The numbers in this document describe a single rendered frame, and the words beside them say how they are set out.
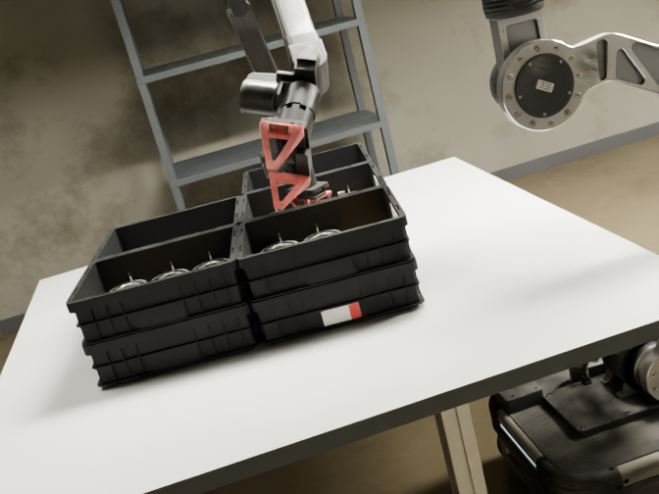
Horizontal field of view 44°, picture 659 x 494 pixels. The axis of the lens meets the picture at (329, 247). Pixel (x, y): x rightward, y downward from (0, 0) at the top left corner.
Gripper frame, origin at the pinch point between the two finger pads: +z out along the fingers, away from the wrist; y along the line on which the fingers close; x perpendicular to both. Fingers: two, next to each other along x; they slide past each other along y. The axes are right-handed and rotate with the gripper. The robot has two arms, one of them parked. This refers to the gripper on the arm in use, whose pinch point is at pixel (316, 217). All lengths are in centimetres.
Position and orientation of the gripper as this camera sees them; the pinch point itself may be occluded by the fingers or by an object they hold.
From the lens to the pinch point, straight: 220.1
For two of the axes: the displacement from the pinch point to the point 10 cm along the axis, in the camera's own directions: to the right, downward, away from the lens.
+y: 7.2, 0.5, -6.9
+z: 2.5, 9.1, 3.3
